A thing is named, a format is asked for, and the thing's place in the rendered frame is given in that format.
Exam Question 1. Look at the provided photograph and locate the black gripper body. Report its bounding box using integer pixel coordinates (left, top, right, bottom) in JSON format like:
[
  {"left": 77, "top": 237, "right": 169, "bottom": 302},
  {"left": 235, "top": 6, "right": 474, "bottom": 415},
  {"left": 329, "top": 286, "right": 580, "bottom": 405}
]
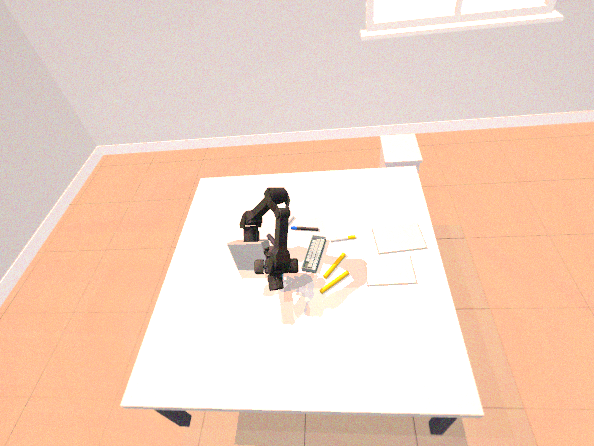
[{"left": 254, "top": 258, "right": 299, "bottom": 274}]

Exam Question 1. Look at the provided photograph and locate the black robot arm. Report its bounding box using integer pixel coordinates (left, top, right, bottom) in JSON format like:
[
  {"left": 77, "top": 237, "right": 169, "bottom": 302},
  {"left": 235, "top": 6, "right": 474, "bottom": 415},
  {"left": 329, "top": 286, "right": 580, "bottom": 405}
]
[{"left": 240, "top": 187, "right": 291, "bottom": 291}]

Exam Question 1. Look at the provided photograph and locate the beige flat rectangular slab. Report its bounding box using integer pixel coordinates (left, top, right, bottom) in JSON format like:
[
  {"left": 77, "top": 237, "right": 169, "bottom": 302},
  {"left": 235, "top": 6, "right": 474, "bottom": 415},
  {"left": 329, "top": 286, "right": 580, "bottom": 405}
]
[{"left": 372, "top": 223, "right": 427, "bottom": 254}]

